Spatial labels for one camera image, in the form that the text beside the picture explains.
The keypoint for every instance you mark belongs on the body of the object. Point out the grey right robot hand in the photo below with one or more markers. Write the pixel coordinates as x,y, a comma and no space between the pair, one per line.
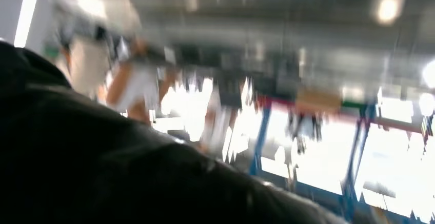
85,164

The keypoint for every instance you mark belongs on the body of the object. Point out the blue steel shelf rack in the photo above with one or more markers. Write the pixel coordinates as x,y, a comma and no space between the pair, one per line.
260,137

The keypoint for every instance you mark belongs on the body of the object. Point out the person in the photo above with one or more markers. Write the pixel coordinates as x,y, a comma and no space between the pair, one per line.
136,86

